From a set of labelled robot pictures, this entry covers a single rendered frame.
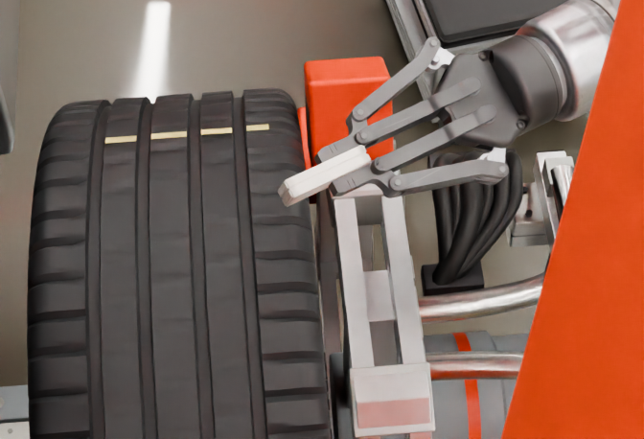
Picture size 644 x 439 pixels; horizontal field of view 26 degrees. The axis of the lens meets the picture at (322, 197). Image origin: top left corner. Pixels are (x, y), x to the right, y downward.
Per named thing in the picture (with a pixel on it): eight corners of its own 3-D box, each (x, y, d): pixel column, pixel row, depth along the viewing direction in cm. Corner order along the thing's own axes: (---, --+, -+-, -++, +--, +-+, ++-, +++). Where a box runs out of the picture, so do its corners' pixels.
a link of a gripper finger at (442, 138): (474, 115, 113) (483, 129, 113) (358, 173, 110) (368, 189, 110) (490, 100, 110) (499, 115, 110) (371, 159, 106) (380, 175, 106)
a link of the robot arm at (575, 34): (548, 21, 120) (492, 47, 118) (589, -21, 111) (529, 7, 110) (600, 113, 119) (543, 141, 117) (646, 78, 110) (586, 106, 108)
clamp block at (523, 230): (500, 208, 148) (506, 180, 143) (585, 202, 148) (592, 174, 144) (508, 249, 145) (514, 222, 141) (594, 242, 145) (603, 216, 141)
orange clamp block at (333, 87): (308, 150, 133) (302, 59, 130) (389, 144, 134) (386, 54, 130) (312, 176, 127) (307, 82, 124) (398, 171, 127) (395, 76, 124)
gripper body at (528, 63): (547, 133, 116) (455, 178, 114) (498, 46, 118) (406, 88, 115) (583, 105, 109) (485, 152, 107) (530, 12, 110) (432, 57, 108)
